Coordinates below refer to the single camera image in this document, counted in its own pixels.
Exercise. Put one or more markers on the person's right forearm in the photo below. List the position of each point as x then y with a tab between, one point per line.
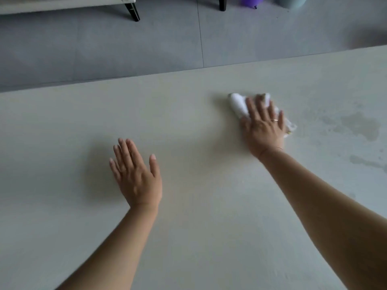
326	214

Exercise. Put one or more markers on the person's right hand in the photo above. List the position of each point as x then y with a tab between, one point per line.
264	132

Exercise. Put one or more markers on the person's right little finger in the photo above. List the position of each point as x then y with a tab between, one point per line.
281	120

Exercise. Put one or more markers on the person's left middle finger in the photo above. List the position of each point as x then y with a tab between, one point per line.
126	154

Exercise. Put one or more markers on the white cleaning cloth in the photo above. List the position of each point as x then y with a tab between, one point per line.
238	107

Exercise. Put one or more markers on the grey-blue waste bin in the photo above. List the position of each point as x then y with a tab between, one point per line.
291	1

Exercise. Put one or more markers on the person's left thumb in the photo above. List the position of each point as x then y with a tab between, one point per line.
154	166

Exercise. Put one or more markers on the black cabinet leg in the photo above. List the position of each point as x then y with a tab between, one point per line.
133	12
222	3

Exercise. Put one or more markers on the person's left forearm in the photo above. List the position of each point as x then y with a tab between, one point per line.
121	247

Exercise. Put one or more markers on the person's left hand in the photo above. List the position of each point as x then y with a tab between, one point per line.
139	181

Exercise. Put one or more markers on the person's right thumb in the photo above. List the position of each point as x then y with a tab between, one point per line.
245	125

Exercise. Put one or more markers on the person's right middle finger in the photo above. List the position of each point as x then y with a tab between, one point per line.
262	106

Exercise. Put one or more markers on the purple plastic object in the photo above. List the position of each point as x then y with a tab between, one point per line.
251	1

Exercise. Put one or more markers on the person's left little finger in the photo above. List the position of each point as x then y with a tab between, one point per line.
115	169

